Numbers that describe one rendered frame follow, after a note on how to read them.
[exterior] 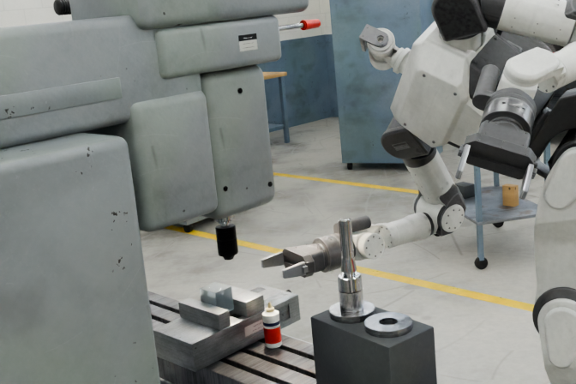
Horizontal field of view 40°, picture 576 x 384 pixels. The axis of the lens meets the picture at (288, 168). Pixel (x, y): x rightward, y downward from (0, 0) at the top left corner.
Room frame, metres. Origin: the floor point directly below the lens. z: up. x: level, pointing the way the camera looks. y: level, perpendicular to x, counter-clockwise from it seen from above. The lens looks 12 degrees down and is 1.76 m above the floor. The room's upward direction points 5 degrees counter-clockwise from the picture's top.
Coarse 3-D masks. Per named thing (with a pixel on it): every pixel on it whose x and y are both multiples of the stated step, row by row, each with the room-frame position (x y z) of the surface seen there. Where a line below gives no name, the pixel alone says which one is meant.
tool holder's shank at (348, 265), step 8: (344, 224) 1.47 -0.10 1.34; (344, 232) 1.47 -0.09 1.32; (344, 240) 1.47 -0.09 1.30; (352, 240) 1.47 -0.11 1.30; (344, 248) 1.47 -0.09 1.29; (352, 248) 1.47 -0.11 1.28; (344, 256) 1.47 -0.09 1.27; (352, 256) 1.47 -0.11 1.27; (344, 264) 1.47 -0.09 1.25; (352, 264) 1.47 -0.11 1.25; (344, 272) 1.46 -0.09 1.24; (352, 272) 1.46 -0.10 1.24
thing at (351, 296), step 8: (344, 288) 1.46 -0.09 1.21; (352, 288) 1.45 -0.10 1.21; (360, 288) 1.46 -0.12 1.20; (344, 296) 1.46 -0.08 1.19; (352, 296) 1.45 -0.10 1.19; (360, 296) 1.46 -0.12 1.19; (344, 304) 1.46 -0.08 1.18; (352, 304) 1.45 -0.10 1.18; (360, 304) 1.46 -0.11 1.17; (352, 312) 1.45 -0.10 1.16
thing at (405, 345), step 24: (336, 312) 1.46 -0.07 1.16; (360, 312) 1.45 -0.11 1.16; (384, 312) 1.47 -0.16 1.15; (312, 336) 1.49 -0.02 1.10; (336, 336) 1.43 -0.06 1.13; (360, 336) 1.37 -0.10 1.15; (384, 336) 1.36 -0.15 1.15; (408, 336) 1.35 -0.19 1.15; (432, 336) 1.38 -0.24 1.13; (336, 360) 1.43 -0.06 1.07; (360, 360) 1.38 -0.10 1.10; (384, 360) 1.32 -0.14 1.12; (408, 360) 1.34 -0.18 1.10; (432, 360) 1.38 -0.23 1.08
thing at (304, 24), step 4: (304, 20) 1.86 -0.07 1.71; (308, 20) 1.87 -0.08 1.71; (312, 20) 1.87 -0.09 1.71; (316, 20) 1.88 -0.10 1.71; (288, 24) 1.83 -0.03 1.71; (292, 24) 1.83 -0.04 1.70; (296, 24) 1.84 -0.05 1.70; (300, 24) 1.85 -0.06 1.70; (304, 24) 1.85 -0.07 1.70; (308, 24) 1.86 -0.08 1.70; (312, 24) 1.87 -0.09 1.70; (316, 24) 1.88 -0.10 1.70; (320, 24) 1.89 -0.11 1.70; (280, 28) 1.80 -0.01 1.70; (284, 28) 1.81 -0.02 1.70; (288, 28) 1.82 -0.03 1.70; (292, 28) 1.83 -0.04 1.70; (296, 28) 1.84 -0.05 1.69; (304, 28) 1.86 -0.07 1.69; (308, 28) 1.86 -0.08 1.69
